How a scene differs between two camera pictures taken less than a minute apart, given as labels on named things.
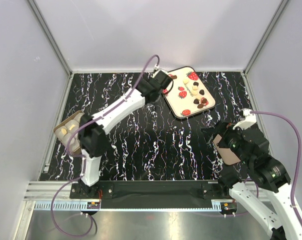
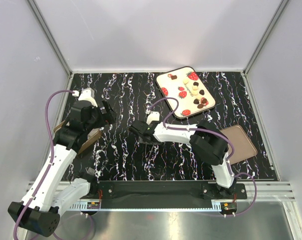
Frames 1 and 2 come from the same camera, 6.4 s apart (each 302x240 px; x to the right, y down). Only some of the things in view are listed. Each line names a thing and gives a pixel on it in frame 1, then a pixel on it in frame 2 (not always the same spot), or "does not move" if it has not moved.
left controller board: [93, 205] does not move
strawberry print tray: [189, 95] does not move
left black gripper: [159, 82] -> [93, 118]
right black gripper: [209, 132] -> [141, 139]
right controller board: [228, 207] does not move
